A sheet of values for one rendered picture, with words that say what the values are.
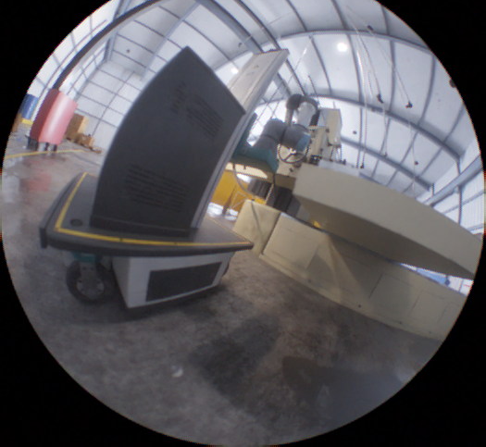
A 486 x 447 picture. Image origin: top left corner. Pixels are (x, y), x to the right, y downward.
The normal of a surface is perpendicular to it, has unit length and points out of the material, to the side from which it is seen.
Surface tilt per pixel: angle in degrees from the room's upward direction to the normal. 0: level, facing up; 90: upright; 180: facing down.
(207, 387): 0
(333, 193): 90
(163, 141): 90
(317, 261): 90
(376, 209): 90
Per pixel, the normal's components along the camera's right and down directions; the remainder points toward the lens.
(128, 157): 0.78, 0.35
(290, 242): -0.59, -0.26
